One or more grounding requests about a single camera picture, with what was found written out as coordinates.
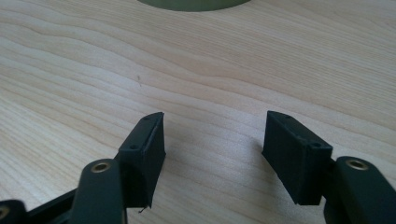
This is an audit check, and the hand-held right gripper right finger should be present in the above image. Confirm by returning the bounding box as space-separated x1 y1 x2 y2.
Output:
262 110 334 206

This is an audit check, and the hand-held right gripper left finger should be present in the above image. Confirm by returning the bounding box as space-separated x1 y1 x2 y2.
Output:
117 111 167 209

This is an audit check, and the pale green plastic bin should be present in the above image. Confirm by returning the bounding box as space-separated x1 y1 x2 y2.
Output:
136 0 252 13

